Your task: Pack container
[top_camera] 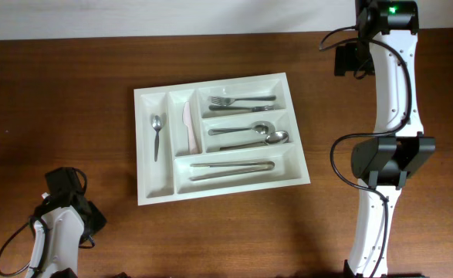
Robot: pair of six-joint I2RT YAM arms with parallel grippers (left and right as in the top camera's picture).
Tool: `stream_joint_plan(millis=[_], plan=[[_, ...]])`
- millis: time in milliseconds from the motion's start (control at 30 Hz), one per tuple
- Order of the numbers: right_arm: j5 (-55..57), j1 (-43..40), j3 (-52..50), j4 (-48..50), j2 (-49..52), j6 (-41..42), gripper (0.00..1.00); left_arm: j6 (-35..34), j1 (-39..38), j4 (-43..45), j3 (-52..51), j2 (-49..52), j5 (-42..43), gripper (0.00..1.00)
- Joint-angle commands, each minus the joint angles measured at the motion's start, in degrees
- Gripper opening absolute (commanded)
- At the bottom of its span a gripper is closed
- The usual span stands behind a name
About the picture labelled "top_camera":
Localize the steel fork packed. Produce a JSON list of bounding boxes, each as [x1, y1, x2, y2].
[[208, 105, 275, 113], [209, 95, 276, 106]]

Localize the steel tablespoon packed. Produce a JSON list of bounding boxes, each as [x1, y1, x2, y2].
[[219, 131, 289, 151], [208, 121, 276, 136]]

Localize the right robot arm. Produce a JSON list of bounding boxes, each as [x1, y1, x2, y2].
[[334, 1, 435, 277]]

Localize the steel tongs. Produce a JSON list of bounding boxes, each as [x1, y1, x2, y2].
[[189, 161, 276, 181]]

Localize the white plastic cutlery tray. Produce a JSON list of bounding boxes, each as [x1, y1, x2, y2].
[[134, 73, 310, 205]]

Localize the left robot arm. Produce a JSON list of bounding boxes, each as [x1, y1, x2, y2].
[[26, 167, 106, 278]]

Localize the pink plastic knife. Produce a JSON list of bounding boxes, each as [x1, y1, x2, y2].
[[182, 101, 198, 154]]

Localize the steel teaspoon one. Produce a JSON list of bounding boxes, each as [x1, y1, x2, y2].
[[151, 114, 163, 162]]

